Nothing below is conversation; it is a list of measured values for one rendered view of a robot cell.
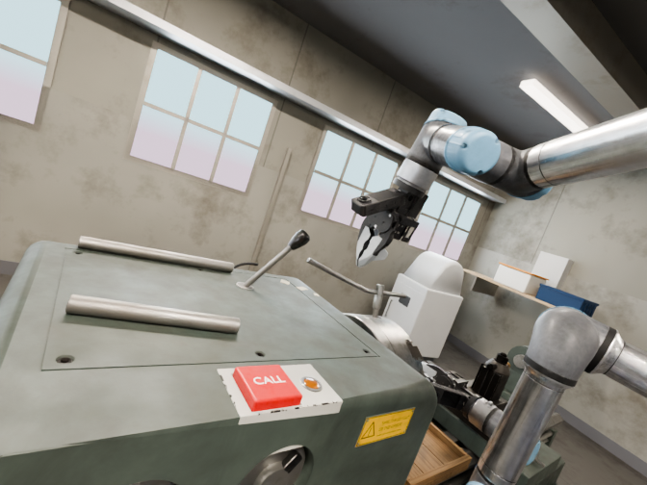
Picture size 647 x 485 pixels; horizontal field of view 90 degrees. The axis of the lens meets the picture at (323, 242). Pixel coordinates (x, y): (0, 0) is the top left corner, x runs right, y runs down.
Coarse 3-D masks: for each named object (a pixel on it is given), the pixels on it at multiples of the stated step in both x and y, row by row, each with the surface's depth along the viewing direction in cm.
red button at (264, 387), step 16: (240, 368) 36; (256, 368) 38; (272, 368) 39; (240, 384) 35; (256, 384) 35; (272, 384) 36; (288, 384) 36; (256, 400) 32; (272, 400) 33; (288, 400) 34
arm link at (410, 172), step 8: (408, 160) 66; (400, 168) 68; (408, 168) 65; (416, 168) 64; (424, 168) 64; (400, 176) 67; (408, 176) 65; (416, 176) 64; (424, 176) 64; (432, 176) 65; (408, 184) 66; (416, 184) 65; (424, 184) 65
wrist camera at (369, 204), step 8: (376, 192) 68; (384, 192) 67; (392, 192) 67; (400, 192) 67; (352, 200) 65; (360, 200) 64; (368, 200) 64; (376, 200) 64; (384, 200) 64; (392, 200) 65; (400, 200) 66; (352, 208) 65; (360, 208) 63; (368, 208) 63; (376, 208) 64; (384, 208) 65; (392, 208) 67
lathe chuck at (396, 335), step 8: (376, 320) 81; (384, 320) 83; (384, 328) 78; (392, 328) 80; (400, 328) 82; (392, 336) 76; (400, 336) 78; (408, 336) 80; (392, 344) 74; (400, 344) 76; (400, 352) 73; (408, 352) 75; (408, 360) 74; (416, 368) 74
